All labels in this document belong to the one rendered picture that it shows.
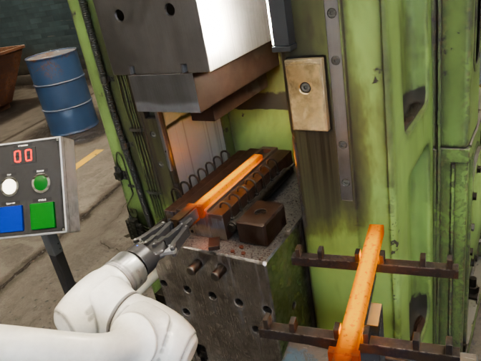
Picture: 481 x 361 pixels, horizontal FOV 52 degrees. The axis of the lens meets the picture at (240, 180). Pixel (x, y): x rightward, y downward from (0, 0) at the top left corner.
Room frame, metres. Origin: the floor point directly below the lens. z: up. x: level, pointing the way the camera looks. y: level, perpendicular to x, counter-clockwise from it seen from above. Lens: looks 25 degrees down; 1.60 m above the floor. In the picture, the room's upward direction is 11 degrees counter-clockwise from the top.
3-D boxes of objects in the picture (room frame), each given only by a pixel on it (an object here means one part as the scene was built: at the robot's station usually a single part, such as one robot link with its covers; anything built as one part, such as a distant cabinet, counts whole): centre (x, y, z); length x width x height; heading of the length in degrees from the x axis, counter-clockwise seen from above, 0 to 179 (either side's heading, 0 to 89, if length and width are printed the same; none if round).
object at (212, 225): (1.34, 0.02, 0.96); 0.42 x 0.20 x 0.09; 145
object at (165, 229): (1.05, 0.22, 1.00); 0.11 x 0.01 x 0.04; 150
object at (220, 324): (1.32, -0.03, 0.69); 0.56 x 0.38 x 0.45; 145
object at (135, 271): (0.92, 0.29, 1.00); 0.09 x 0.06 x 0.09; 55
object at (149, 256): (0.98, 0.25, 1.00); 0.09 x 0.08 x 0.07; 145
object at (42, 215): (1.28, 0.58, 1.01); 0.07 x 0.05 x 0.07; 80
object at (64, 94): (5.75, 1.83, 0.44); 0.59 x 0.59 x 0.88
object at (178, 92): (1.34, 0.02, 1.32); 0.42 x 0.20 x 0.10; 145
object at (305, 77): (1.10, -0.19, 1.27); 0.09 x 0.02 x 0.17; 55
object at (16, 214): (1.30, 0.67, 1.01); 0.07 x 0.05 x 0.07; 80
